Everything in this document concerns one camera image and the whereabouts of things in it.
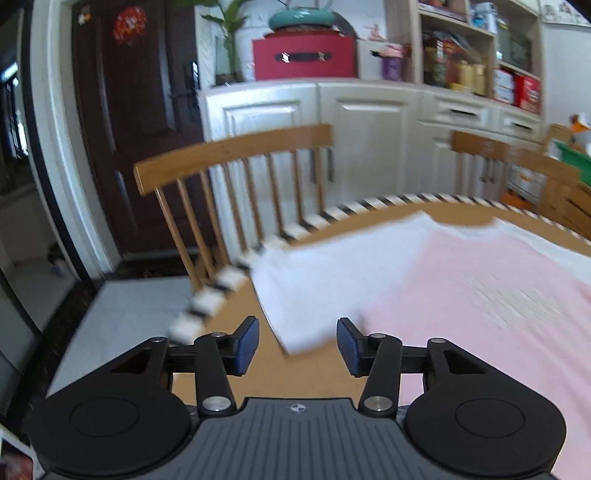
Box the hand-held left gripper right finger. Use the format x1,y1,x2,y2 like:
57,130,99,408
336,318,491,416

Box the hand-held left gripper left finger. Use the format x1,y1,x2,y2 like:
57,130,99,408
108,316,260,418

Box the pink and white t-shirt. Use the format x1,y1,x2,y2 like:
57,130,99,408
249,210,591,480

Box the wooden spindle-back chair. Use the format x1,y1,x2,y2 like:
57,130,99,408
134,124,334,296

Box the white cabinet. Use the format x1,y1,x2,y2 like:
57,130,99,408
196,78,546,241

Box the dark brown door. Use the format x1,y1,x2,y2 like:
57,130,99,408
71,0,218,261

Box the wooden chair with sticker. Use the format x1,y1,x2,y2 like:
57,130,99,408
450,130,583,213

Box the purple bottle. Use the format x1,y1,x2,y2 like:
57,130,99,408
381,46,407,83

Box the red storage box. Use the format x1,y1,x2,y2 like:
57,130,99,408
252,34,358,81

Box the green plastic bin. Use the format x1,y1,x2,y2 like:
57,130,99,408
551,140,591,174

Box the green potted plant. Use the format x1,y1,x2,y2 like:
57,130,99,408
201,0,252,86

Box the gold jars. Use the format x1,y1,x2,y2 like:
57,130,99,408
455,60,488,96

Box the dark glass jar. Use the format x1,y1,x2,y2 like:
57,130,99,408
422,37,446,87

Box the white and red carton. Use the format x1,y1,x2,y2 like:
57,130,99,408
493,68,516,104

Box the white shelf unit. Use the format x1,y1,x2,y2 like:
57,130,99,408
385,0,546,116

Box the teal ceramic pot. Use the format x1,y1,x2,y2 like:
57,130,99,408
269,8,338,34

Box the red door ornament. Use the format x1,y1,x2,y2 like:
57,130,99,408
113,7,148,46

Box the black door lock handle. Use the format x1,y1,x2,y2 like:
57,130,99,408
170,60,201,123

